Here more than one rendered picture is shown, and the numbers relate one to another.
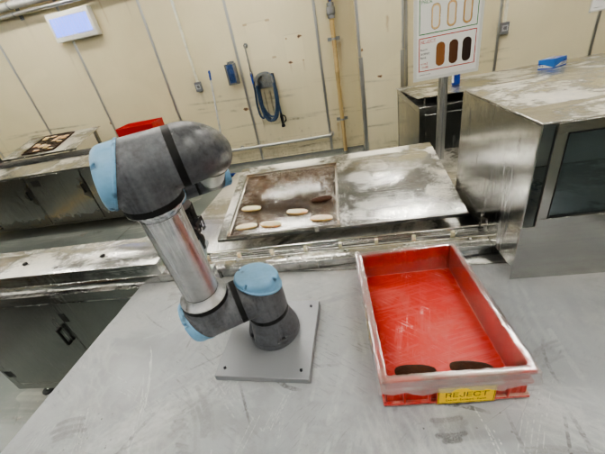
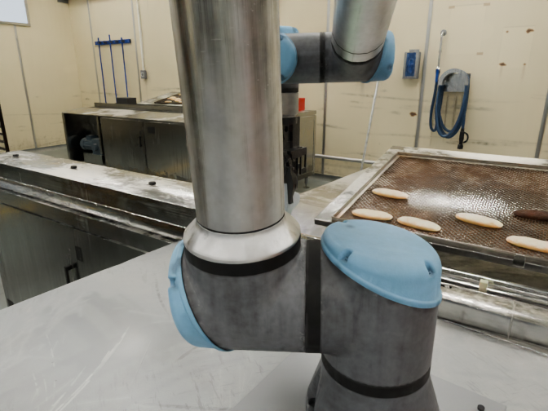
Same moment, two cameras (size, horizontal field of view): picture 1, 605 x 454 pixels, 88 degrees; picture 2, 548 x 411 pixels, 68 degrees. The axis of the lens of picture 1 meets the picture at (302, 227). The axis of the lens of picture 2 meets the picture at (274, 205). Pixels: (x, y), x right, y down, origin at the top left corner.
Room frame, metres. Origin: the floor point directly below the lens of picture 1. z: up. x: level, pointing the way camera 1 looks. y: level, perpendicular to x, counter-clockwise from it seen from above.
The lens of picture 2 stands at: (0.28, 0.10, 1.23)
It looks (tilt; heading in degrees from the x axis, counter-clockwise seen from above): 18 degrees down; 23
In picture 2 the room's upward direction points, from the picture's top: straight up
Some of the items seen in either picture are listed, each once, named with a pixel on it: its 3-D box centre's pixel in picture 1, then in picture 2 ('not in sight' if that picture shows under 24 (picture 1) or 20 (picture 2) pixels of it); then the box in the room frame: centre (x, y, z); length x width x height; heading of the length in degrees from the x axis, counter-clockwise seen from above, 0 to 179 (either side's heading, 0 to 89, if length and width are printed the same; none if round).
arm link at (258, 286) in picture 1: (258, 290); (371, 293); (0.66, 0.15, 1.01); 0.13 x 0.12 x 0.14; 107
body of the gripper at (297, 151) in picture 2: (187, 222); (280, 147); (1.01, 0.40, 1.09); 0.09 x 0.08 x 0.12; 169
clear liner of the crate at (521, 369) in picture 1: (424, 309); not in sight; (0.61, -0.29, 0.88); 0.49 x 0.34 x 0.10; 172
